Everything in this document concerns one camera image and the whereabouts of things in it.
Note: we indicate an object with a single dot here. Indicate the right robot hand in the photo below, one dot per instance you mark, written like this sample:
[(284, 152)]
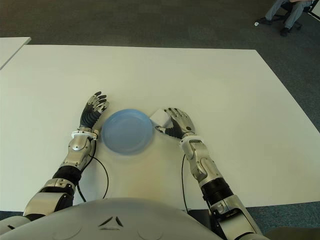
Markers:
[(183, 123)]

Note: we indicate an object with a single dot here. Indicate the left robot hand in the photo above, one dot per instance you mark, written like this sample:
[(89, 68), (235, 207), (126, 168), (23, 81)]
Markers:
[(90, 116)]

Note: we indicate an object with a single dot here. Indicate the white charger block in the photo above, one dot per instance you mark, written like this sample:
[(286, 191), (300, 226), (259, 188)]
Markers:
[(160, 117)]

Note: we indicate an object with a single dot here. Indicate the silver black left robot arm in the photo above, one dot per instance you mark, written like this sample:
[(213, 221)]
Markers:
[(77, 146)]

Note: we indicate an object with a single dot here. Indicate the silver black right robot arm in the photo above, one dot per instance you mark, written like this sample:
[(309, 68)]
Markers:
[(202, 160)]

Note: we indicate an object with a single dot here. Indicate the blue plastic plate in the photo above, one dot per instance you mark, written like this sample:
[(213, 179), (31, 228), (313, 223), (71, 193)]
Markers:
[(127, 132)]

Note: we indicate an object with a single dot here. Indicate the white side table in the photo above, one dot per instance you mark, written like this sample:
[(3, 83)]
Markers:
[(11, 50)]

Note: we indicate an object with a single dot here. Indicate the grey robot torso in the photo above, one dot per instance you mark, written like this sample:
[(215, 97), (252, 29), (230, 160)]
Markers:
[(125, 220)]

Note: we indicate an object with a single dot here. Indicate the black office chair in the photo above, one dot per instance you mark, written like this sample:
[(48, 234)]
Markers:
[(278, 16)]

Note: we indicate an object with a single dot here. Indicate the seated person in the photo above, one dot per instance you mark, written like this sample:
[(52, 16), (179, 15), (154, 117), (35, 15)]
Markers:
[(292, 15)]

